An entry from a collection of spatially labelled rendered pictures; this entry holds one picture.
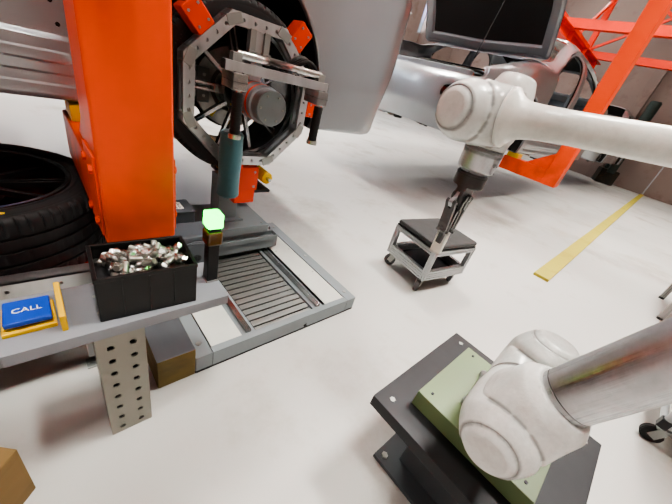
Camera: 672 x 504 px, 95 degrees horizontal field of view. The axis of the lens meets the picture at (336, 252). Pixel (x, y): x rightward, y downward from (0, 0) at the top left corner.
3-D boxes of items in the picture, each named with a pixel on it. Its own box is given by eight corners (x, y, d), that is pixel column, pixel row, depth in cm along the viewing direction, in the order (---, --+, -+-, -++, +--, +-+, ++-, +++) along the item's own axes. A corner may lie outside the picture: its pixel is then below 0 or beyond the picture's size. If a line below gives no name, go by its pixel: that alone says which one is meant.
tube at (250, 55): (254, 63, 118) (257, 30, 113) (281, 72, 107) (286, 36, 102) (208, 51, 106) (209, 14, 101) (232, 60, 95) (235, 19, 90)
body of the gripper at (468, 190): (482, 177, 71) (464, 213, 75) (493, 176, 77) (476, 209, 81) (453, 165, 75) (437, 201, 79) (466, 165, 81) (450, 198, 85)
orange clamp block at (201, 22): (207, 20, 108) (188, -9, 100) (216, 23, 103) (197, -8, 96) (192, 33, 107) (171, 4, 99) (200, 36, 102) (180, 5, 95)
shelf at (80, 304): (204, 269, 95) (204, 261, 93) (228, 303, 85) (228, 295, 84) (1, 310, 66) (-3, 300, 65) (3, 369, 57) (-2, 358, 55)
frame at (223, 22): (289, 161, 160) (311, 38, 133) (296, 166, 156) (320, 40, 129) (176, 158, 124) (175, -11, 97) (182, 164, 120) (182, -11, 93)
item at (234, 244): (246, 218, 201) (248, 205, 196) (275, 247, 180) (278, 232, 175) (162, 228, 168) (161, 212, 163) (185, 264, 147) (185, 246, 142)
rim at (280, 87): (286, 87, 164) (215, -17, 123) (312, 97, 151) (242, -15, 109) (224, 158, 163) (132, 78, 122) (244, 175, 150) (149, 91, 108)
